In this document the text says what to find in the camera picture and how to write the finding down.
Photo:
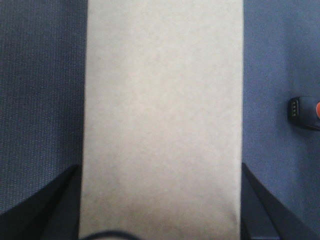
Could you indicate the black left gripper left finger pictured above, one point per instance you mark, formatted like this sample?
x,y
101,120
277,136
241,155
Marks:
x,y
52,213

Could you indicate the brown cardboard package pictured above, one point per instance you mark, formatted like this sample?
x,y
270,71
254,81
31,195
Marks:
x,y
163,119

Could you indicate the orange black barcode scanner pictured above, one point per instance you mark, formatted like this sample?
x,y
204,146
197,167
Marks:
x,y
304,112

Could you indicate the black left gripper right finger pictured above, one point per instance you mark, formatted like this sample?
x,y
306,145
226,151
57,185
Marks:
x,y
264,217

